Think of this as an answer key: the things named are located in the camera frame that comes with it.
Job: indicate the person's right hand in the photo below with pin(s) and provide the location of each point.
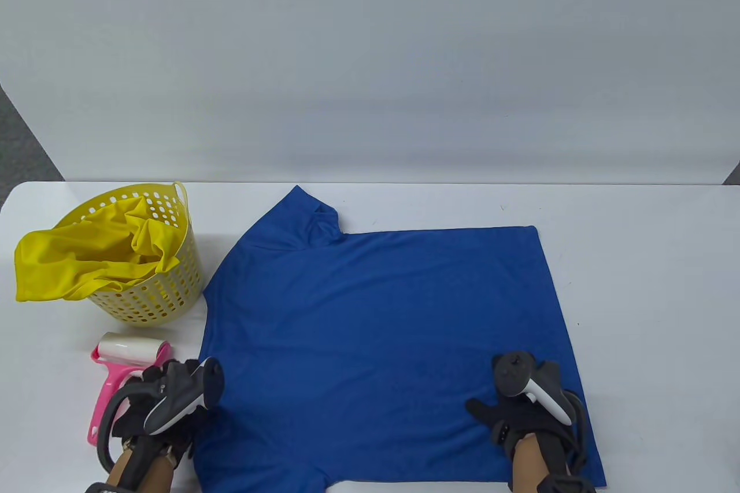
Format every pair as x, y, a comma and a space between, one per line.
491, 415

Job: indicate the person's left hand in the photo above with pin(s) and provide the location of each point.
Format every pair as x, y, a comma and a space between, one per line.
130, 421

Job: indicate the pink lint roller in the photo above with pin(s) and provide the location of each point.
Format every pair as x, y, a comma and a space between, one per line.
127, 351

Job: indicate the blue t-shirt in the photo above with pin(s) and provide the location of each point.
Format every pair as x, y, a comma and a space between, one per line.
376, 314

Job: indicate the yellow t-shirt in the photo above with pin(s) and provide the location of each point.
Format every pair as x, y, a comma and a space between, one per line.
69, 262

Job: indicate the person's right forearm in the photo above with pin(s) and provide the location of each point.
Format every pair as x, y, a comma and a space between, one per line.
529, 467

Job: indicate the person's left forearm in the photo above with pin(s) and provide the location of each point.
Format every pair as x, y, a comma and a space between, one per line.
150, 470

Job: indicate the grey right hand controller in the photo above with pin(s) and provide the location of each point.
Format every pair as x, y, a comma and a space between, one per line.
511, 371

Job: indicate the grey hand controller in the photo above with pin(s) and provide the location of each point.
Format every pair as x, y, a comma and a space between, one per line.
179, 400
511, 371

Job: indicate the grey left hand controller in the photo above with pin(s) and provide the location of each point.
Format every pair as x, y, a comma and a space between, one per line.
179, 400

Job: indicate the yellow perforated plastic basket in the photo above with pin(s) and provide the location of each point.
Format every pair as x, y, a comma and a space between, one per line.
173, 296

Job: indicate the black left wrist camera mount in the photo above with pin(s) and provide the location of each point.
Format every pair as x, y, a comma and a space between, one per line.
110, 487

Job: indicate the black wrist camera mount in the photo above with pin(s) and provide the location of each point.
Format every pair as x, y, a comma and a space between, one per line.
110, 487
563, 484

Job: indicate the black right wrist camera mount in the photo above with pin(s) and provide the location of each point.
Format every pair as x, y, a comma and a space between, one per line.
563, 484

